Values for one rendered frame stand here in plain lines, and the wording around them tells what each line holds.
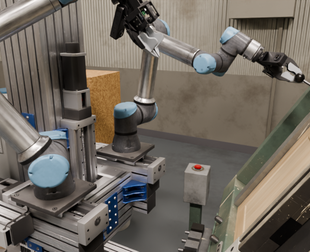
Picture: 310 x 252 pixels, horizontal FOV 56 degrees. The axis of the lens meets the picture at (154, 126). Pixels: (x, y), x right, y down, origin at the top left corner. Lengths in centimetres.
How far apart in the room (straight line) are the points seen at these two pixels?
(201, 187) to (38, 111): 87
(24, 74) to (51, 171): 53
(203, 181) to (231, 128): 282
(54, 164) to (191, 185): 83
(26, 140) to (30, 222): 42
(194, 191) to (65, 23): 101
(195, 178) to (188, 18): 311
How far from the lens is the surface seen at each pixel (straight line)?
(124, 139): 146
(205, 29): 424
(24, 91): 135
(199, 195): 157
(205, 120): 437
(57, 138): 106
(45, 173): 94
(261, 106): 414
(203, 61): 112
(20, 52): 135
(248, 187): 131
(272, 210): 85
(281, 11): 376
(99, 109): 278
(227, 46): 124
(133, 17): 89
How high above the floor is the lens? 160
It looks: 17 degrees down
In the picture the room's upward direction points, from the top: straight up
